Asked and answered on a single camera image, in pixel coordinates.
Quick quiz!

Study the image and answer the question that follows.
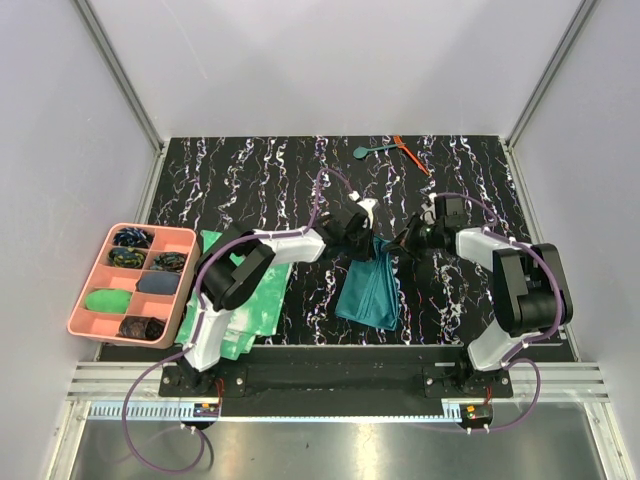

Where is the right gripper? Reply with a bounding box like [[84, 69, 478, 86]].
[[382, 212, 444, 261]]

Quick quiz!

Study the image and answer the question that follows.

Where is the teal satin napkin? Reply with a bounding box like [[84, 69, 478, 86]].
[[335, 237, 399, 331]]

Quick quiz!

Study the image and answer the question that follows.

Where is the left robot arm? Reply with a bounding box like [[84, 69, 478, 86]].
[[180, 207, 373, 396]]

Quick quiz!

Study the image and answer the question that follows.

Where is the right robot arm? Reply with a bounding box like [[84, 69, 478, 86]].
[[385, 192, 574, 397]]

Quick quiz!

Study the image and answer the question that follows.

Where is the teal plastic spoon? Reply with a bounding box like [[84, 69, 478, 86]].
[[353, 144, 398, 160]]

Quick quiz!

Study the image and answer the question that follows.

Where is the orange plastic fork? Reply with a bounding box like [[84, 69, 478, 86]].
[[393, 135, 431, 176]]

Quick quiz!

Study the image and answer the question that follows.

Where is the green tie-dye cloth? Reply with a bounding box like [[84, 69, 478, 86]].
[[174, 230, 291, 360]]

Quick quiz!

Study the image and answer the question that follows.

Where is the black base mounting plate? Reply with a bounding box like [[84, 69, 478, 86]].
[[99, 345, 509, 396]]

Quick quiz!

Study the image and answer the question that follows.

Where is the black marble pattern mat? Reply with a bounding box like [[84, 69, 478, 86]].
[[149, 135, 531, 345]]

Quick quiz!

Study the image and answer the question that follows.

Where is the dark blue rolled cloth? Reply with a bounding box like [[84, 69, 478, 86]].
[[136, 271, 180, 295]]

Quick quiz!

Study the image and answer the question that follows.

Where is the pink compartment tray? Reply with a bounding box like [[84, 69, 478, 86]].
[[67, 223, 200, 349]]

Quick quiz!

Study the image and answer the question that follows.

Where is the blue patterned rolled cloth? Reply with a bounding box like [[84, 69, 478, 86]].
[[113, 227, 154, 249]]

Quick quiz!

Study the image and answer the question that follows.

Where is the brown patterned rolled cloth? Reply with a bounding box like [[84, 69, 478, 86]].
[[118, 316, 166, 341]]

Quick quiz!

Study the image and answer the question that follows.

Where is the green rolled cloth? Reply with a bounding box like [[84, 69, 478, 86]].
[[85, 289, 132, 314]]

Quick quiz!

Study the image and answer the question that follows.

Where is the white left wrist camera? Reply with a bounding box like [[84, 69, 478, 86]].
[[348, 191, 379, 227]]

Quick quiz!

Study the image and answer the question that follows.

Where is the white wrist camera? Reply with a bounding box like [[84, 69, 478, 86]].
[[348, 191, 379, 227], [420, 197, 437, 225]]

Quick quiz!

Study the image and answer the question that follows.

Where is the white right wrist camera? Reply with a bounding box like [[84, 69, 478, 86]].
[[420, 197, 437, 225]]

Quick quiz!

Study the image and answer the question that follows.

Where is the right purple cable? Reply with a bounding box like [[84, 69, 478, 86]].
[[414, 192, 564, 434]]

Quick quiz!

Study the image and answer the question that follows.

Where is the purple cable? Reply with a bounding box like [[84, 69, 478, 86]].
[[414, 192, 564, 434], [122, 168, 361, 474]]

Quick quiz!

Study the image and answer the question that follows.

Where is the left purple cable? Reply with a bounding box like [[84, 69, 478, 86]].
[[122, 168, 361, 474]]

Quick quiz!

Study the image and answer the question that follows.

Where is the left aluminium frame post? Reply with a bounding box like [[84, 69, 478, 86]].
[[71, 0, 165, 154]]

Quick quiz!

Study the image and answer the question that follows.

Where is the aluminium frame post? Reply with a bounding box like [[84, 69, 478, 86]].
[[71, 0, 165, 154], [505, 0, 600, 148]]

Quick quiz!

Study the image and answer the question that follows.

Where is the aluminium front rail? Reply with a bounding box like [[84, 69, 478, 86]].
[[67, 362, 609, 423]]

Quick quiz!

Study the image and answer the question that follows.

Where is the right aluminium frame post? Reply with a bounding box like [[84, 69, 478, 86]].
[[505, 0, 600, 148]]

